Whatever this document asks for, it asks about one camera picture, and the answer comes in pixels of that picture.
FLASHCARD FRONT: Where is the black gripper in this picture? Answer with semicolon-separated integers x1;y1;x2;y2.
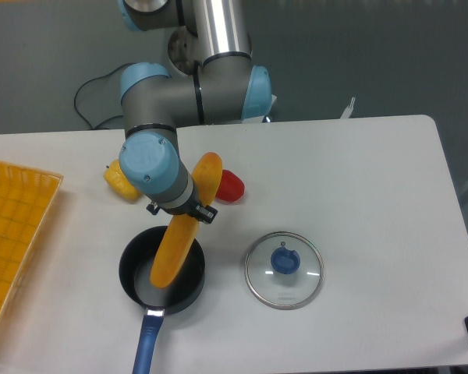
146;190;218;224

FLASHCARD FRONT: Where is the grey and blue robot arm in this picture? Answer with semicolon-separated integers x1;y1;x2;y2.
119;1;272;223

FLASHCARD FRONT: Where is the red bell pepper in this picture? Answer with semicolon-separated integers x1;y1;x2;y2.
215;169;245;203

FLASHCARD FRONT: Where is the yellow bell pepper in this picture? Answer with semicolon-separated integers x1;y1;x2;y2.
103;160;142;202

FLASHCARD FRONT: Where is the glass lid with blue knob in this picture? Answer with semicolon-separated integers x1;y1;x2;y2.
244;231;324;310

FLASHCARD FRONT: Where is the yellow plastic basket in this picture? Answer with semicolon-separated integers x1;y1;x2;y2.
0;161;63;321

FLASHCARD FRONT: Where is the black pot with blue handle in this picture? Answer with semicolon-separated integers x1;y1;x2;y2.
119;226;205;373

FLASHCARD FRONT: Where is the black cable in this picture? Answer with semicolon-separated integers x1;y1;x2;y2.
73;64;126;130

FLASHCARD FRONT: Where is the white metal robot base frame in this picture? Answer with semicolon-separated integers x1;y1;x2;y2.
339;97;356;120

